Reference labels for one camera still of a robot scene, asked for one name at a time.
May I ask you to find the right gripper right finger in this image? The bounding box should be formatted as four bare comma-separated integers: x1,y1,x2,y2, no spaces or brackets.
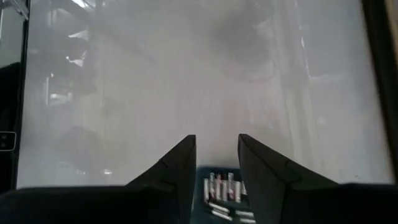
238,133,398,224

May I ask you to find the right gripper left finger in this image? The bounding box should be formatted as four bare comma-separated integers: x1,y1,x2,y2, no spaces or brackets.
0,134,197,224

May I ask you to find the dark teal plastic bin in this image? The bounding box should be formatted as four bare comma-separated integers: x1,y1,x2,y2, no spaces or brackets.
189,166,257,224

